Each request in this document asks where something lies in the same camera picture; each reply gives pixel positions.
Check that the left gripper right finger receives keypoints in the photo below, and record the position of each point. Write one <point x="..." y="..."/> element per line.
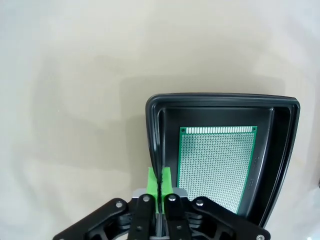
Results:
<point x="175" y="220"/>

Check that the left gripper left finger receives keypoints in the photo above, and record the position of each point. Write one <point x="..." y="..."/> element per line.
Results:
<point x="145" y="220"/>

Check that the green perforated circuit board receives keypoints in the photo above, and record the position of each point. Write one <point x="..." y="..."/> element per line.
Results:
<point x="215" y="162"/>

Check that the black ESD tray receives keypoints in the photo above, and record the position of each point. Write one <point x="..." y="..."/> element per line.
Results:
<point x="280" y="140"/>

